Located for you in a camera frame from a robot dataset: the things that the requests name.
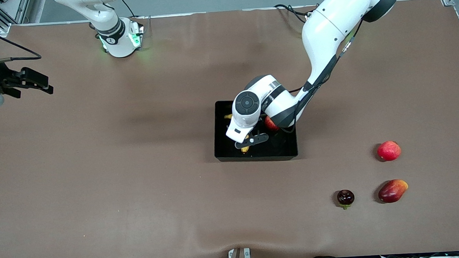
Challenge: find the brown table cover sheet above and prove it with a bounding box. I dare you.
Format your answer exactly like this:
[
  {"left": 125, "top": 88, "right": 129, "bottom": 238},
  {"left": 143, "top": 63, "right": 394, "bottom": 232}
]
[{"left": 0, "top": 0, "right": 459, "bottom": 258}]

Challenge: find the black left base cable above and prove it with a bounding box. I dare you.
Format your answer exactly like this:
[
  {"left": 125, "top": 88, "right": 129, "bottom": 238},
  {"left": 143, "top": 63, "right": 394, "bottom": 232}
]
[{"left": 273, "top": 2, "right": 311, "bottom": 25}]

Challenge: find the yellow banana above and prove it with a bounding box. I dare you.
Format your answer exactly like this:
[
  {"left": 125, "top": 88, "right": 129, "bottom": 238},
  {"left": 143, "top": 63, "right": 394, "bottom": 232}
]
[{"left": 224, "top": 112, "right": 251, "bottom": 156}]

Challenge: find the red orange mango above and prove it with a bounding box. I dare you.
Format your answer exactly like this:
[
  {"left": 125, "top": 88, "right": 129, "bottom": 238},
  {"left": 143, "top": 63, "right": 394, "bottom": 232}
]
[{"left": 377, "top": 179, "right": 409, "bottom": 204}]

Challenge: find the red yellow apple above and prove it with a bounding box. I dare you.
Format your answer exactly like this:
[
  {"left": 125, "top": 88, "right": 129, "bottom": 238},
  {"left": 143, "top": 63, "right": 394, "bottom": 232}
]
[{"left": 264, "top": 116, "right": 280, "bottom": 133}]

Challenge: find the black plastic box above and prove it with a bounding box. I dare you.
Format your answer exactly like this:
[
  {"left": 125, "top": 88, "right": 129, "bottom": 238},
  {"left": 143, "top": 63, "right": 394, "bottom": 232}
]
[{"left": 211, "top": 97, "right": 299, "bottom": 164}]

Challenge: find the black right base cable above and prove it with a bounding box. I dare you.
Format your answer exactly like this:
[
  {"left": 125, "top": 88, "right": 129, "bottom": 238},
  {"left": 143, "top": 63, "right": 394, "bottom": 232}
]
[{"left": 119, "top": 0, "right": 137, "bottom": 19}]

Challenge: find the dark purple mangosteen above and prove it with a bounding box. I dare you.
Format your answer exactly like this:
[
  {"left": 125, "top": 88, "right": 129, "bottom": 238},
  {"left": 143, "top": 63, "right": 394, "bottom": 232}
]
[{"left": 337, "top": 189, "right": 356, "bottom": 210}]

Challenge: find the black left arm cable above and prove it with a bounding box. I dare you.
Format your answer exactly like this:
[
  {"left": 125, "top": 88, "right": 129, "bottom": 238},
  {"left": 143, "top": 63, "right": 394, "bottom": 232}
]
[{"left": 275, "top": 20, "right": 368, "bottom": 134}]

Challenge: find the red apple on table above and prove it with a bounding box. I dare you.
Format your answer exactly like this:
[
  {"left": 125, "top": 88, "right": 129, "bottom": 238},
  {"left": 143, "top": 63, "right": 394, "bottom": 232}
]
[{"left": 376, "top": 140, "right": 402, "bottom": 162}]

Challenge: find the black base cable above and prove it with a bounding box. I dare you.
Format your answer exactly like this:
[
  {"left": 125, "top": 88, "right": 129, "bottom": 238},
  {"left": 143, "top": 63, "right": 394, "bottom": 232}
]
[
  {"left": 119, "top": 0, "right": 137, "bottom": 19},
  {"left": 273, "top": 2, "right": 311, "bottom": 25}
]

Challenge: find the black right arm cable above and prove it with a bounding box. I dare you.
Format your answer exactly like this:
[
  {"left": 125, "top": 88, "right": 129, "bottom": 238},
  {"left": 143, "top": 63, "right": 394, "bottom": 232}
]
[{"left": 0, "top": 16, "right": 42, "bottom": 64}]

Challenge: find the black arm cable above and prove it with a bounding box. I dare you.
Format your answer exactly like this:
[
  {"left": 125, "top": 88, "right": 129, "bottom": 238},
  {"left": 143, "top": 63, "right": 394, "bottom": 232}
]
[
  {"left": 275, "top": 20, "right": 368, "bottom": 134},
  {"left": 0, "top": 16, "right": 42, "bottom": 64}
]

